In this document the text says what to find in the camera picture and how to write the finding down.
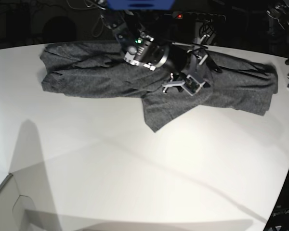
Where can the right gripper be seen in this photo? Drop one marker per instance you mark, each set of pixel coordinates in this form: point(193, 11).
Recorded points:
point(196, 58)

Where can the grey long-sleeve t-shirt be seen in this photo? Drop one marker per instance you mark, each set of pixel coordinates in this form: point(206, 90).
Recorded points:
point(97, 70)

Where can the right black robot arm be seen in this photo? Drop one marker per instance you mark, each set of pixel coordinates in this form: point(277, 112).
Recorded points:
point(135, 25)

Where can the blue plastic panel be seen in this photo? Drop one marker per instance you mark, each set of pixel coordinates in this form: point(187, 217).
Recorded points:
point(140, 4)

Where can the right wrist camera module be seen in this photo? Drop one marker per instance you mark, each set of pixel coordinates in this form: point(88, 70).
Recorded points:
point(194, 84)

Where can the black power strip red switch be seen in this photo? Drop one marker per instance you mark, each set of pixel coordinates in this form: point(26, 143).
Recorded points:
point(199, 17)

